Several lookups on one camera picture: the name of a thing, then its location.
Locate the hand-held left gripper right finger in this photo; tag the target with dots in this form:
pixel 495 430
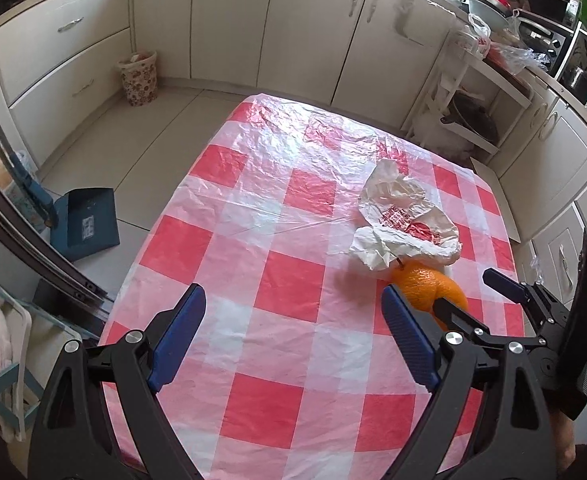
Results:
pixel 408 340

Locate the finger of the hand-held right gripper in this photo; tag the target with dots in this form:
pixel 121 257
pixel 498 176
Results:
pixel 506 285
pixel 456 312

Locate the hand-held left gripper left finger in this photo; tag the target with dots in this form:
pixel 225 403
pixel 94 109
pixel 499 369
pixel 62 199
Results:
pixel 178 335

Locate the orange fruit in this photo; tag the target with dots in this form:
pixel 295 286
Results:
pixel 423 282

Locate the white flat board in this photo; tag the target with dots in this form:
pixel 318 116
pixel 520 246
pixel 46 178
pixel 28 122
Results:
pixel 496 195

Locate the white crumpled wrapper red print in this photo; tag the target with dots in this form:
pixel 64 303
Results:
pixel 398 200

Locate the cream base cabinet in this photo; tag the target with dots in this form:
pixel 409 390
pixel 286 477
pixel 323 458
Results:
pixel 558 160

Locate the blue dustpan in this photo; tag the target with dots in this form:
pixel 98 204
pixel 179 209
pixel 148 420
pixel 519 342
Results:
pixel 86 222

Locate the red white checked tablecloth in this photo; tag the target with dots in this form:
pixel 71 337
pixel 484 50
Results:
pixel 273 210

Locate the dark pan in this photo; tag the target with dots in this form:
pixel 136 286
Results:
pixel 471 117

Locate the light blue shelf rack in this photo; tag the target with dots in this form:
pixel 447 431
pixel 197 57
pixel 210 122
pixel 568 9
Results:
pixel 13 410

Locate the white metal trolley rack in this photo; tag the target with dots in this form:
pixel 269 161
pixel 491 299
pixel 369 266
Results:
pixel 498 90

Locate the clear plastic bag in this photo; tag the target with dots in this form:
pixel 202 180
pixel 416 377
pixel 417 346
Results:
pixel 513 47

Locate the black toaster oven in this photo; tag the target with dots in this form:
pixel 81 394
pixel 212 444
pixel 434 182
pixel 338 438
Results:
pixel 548 40

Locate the floral waste basket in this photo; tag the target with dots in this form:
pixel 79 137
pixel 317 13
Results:
pixel 138 80

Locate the stack of bowls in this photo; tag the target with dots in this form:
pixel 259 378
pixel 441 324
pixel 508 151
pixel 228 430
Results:
pixel 491 2

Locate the cream drawer cabinet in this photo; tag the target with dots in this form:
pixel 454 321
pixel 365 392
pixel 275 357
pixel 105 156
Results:
pixel 68 55

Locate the cream door cabinet run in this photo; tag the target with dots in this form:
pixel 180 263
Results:
pixel 293 25

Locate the dark sliding door frame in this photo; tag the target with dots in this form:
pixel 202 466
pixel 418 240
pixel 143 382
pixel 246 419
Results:
pixel 33 240

